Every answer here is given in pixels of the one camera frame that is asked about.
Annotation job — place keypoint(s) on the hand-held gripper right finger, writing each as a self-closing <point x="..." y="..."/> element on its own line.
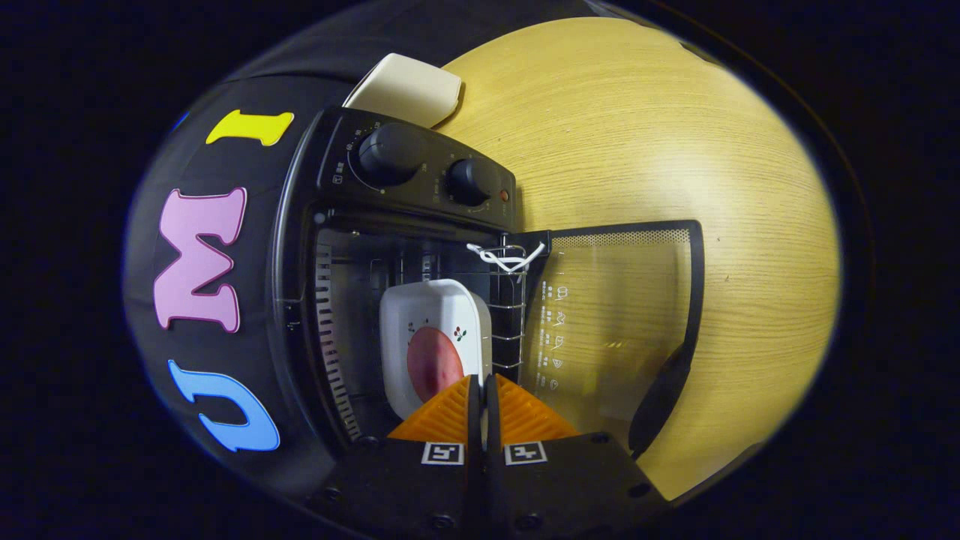
<point x="562" y="480"/>

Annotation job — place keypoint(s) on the white pop-up toaster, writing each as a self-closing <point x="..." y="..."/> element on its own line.
<point x="405" y="90"/>

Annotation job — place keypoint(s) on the white square plate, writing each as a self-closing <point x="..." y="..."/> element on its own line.
<point x="435" y="307"/>

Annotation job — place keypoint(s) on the pink meat slice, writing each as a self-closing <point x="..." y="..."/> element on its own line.
<point x="431" y="364"/>

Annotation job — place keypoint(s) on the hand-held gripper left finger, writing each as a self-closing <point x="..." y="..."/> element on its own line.
<point x="405" y="480"/>

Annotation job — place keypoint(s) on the black backdrop cloth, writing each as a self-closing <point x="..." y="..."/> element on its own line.
<point x="187" y="161"/>

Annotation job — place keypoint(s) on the black toaster oven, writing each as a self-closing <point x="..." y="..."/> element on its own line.
<point x="334" y="161"/>

